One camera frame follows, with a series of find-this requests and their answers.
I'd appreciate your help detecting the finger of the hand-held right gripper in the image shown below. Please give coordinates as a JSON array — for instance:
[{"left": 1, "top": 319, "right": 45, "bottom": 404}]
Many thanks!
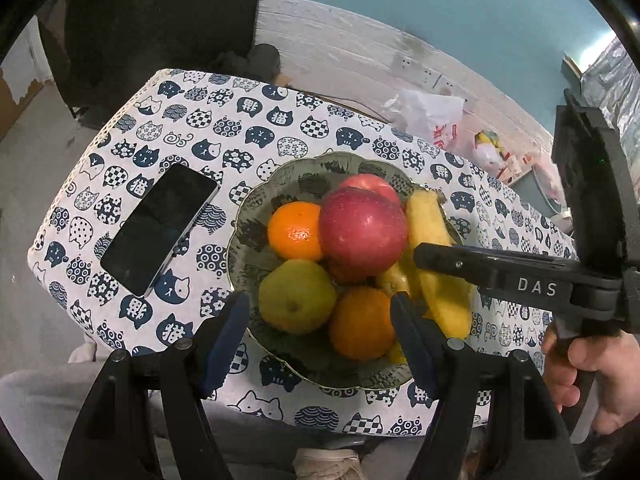
[{"left": 414, "top": 242, "right": 626, "bottom": 322}]

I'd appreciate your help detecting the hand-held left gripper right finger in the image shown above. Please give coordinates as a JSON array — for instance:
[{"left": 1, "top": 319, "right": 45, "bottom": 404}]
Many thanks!
[{"left": 390, "top": 292, "right": 583, "bottom": 480}]

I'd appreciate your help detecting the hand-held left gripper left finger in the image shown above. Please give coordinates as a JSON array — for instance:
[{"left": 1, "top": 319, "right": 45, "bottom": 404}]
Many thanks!
[{"left": 57, "top": 290, "right": 251, "bottom": 480}]

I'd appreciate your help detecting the large orange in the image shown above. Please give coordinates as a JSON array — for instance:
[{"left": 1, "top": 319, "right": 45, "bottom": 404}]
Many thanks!
[{"left": 328, "top": 286, "right": 398, "bottom": 361}]

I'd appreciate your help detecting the green-tipped yellow banana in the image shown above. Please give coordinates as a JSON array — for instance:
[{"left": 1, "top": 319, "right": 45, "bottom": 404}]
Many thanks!
[{"left": 404, "top": 190, "right": 473, "bottom": 340}]

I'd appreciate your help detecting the yellow pear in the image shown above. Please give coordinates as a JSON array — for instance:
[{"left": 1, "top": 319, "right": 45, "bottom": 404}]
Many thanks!
[{"left": 375, "top": 260, "right": 421, "bottom": 301}]

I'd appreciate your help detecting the green pear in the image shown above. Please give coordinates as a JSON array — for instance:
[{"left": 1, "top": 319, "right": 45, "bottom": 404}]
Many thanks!
[{"left": 258, "top": 259, "right": 338, "bottom": 336}]

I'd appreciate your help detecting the large red apple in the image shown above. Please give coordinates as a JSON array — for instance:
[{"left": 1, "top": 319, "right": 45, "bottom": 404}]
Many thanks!
[{"left": 319, "top": 186, "right": 408, "bottom": 283}]

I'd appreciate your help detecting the small red apple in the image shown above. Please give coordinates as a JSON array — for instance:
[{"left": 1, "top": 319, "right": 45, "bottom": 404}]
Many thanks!
[{"left": 339, "top": 174, "right": 403, "bottom": 208}]

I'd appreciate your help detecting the small tangerine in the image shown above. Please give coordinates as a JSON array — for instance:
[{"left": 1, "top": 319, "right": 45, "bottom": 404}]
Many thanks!
[{"left": 266, "top": 201, "right": 326, "bottom": 262}]

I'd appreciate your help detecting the green patterned plate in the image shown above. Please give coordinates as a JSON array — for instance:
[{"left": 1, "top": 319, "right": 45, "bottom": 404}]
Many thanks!
[{"left": 227, "top": 151, "right": 476, "bottom": 391}]

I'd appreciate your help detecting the person's right hand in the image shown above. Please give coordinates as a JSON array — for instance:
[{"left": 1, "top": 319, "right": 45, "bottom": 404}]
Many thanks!
[{"left": 542, "top": 322, "right": 640, "bottom": 436}]

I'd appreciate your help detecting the light blue bin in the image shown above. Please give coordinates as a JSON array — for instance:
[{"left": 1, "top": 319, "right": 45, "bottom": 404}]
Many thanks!
[{"left": 532, "top": 160, "right": 568, "bottom": 211}]

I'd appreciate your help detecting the red and white shopping bag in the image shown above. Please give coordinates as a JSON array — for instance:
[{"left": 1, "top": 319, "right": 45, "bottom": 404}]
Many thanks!
[{"left": 472, "top": 130, "right": 531, "bottom": 183}]

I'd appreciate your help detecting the grey curtain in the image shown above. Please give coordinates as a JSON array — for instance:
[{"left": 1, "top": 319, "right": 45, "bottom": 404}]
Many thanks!
[{"left": 575, "top": 35, "right": 640, "bottom": 126}]

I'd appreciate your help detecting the black smartphone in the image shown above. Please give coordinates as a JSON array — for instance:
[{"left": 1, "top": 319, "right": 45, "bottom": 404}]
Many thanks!
[{"left": 100, "top": 162, "right": 220, "bottom": 298}]

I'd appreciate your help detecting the person's beige shoe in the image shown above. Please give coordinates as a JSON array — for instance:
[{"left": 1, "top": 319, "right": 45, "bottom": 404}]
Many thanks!
[{"left": 292, "top": 447, "right": 363, "bottom": 480}]

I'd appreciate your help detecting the white plastic bag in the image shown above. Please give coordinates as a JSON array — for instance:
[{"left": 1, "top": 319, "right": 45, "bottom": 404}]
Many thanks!
[{"left": 382, "top": 89, "right": 466, "bottom": 153}]

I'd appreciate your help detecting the person's grey trouser leg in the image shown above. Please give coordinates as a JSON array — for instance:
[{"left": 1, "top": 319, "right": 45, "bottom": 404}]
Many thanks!
[{"left": 0, "top": 355, "right": 301, "bottom": 480}]

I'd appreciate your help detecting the cat-print tablecloth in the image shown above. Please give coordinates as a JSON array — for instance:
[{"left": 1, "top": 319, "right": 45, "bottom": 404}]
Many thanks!
[{"left": 27, "top": 69, "right": 581, "bottom": 436}]

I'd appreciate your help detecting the black round device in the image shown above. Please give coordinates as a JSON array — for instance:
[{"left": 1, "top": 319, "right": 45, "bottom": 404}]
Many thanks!
[{"left": 220, "top": 44, "right": 281, "bottom": 81}]

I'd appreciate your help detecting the black panel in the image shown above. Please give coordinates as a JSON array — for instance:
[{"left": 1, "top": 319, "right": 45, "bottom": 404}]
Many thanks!
[{"left": 0, "top": 0, "right": 266, "bottom": 121}]

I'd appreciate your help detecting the wooden window rail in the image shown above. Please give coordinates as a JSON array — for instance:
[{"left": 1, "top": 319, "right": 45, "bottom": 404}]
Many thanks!
[{"left": 561, "top": 52, "right": 583, "bottom": 81}]

